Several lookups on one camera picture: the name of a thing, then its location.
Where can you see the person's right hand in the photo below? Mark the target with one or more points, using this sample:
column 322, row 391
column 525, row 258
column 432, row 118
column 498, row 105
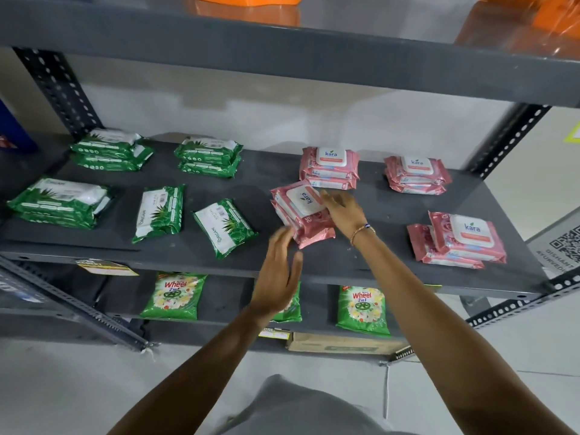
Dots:
column 346, row 215

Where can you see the person's left hand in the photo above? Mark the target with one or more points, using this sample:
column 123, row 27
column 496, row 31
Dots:
column 274, row 280

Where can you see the person's left thumb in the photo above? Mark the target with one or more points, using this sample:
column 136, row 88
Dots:
column 297, row 269

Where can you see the person's right fingers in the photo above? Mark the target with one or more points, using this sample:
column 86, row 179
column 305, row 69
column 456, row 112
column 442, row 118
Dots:
column 333, row 199

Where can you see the pink wipes pack white lid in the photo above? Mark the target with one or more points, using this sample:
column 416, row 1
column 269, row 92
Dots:
column 300, row 199

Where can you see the person's left forearm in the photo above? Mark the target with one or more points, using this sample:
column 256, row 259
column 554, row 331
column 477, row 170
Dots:
column 204, row 371

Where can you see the person's right forearm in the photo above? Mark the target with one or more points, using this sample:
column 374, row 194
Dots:
column 435, row 335

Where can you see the green detergent powder packet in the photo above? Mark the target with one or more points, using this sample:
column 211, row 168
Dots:
column 362, row 310
column 292, row 310
column 174, row 296

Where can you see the small white shelf label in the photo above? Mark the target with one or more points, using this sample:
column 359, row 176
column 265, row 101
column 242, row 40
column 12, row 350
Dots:
column 272, row 332

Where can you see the brown cardboard box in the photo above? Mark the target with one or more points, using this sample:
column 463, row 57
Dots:
column 344, row 344

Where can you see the group of pink wipes packets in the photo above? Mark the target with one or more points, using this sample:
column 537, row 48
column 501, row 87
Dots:
column 466, row 242

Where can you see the person's grey garment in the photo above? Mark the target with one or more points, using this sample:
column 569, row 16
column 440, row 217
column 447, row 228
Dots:
column 299, row 412

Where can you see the group of green wipes packets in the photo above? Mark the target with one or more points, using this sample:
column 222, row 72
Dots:
column 158, row 212

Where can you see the grey metal shelving rack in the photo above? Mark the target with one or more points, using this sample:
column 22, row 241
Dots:
column 253, row 54

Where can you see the yellow shelf edge label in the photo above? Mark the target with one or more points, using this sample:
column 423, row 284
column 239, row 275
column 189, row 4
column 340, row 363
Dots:
column 108, row 268

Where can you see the white printed code sign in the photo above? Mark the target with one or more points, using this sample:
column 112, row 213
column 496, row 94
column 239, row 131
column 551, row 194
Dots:
column 559, row 249

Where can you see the blue container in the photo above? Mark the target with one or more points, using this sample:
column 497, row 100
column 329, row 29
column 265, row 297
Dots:
column 16, row 131

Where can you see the yellow wall sticker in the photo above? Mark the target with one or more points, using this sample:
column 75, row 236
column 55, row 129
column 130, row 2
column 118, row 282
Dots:
column 574, row 132

